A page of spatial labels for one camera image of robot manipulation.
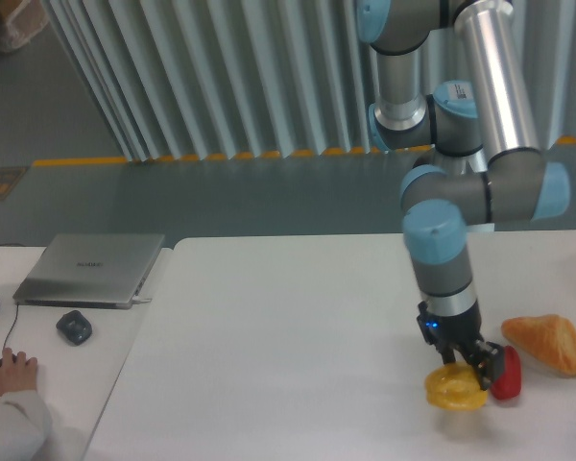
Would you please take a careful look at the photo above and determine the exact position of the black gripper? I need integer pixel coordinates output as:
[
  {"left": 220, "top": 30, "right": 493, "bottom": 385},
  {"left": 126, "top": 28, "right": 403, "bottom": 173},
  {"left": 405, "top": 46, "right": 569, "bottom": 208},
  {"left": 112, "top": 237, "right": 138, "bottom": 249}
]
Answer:
[{"left": 417, "top": 302, "right": 505, "bottom": 390}]

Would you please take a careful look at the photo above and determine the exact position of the yellow bell pepper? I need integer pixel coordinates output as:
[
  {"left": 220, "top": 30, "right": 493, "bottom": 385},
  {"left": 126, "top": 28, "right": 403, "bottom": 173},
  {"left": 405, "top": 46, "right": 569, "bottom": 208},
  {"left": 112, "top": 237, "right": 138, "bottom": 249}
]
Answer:
[{"left": 424, "top": 363, "right": 488, "bottom": 411}]

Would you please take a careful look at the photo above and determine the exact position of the grey sleeved forearm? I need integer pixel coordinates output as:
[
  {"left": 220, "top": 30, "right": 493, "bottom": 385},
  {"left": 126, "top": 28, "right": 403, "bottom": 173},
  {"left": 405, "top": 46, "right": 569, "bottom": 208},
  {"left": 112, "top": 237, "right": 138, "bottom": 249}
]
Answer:
[{"left": 0, "top": 390, "right": 53, "bottom": 460}]

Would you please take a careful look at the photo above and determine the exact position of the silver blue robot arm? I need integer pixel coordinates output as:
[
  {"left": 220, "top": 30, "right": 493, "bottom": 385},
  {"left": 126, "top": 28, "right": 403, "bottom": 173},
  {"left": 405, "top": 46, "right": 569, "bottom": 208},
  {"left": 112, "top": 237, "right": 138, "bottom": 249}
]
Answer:
[{"left": 355, "top": 1, "right": 570, "bottom": 389}]

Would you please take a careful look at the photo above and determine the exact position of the red bell pepper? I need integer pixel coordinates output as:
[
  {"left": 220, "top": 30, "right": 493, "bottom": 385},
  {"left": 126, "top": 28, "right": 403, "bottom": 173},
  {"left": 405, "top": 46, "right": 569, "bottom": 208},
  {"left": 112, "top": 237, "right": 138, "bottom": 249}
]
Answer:
[{"left": 491, "top": 346, "right": 522, "bottom": 400}]

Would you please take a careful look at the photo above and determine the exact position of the person's hand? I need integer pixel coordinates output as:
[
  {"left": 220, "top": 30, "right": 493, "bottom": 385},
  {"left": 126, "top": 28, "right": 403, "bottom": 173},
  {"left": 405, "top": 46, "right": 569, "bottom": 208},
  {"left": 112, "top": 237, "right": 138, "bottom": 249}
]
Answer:
[{"left": 0, "top": 348, "right": 38, "bottom": 398}]

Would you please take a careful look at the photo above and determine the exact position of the triangular bread pastry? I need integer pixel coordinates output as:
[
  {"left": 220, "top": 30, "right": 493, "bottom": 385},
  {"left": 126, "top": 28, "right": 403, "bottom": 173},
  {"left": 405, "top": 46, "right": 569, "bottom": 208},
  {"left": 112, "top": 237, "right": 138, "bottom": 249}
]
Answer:
[{"left": 501, "top": 314, "right": 576, "bottom": 377}]

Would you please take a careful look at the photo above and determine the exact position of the silver closed laptop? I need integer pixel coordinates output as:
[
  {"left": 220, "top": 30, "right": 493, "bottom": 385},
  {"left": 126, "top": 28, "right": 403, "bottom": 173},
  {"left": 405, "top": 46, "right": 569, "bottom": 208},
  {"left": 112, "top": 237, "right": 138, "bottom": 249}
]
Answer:
[{"left": 13, "top": 233, "right": 164, "bottom": 309}]

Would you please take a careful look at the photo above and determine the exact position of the dark earbuds case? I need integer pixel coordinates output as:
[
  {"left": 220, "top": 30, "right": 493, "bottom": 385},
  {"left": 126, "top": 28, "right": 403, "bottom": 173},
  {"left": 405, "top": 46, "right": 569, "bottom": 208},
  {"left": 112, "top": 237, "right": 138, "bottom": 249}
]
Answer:
[{"left": 56, "top": 310, "right": 93, "bottom": 346}]

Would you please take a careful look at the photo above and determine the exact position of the white pleated curtain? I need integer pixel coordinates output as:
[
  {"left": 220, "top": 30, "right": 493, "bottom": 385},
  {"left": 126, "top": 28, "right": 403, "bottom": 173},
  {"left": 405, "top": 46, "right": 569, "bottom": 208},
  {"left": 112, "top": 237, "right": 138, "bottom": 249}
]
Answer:
[{"left": 41, "top": 1, "right": 576, "bottom": 162}]

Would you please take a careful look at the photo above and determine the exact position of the black mouse cable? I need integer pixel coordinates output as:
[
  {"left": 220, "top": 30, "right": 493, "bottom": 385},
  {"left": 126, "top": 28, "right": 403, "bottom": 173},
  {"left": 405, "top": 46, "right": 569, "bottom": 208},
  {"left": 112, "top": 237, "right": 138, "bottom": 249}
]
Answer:
[{"left": 0, "top": 243, "right": 48, "bottom": 356}]

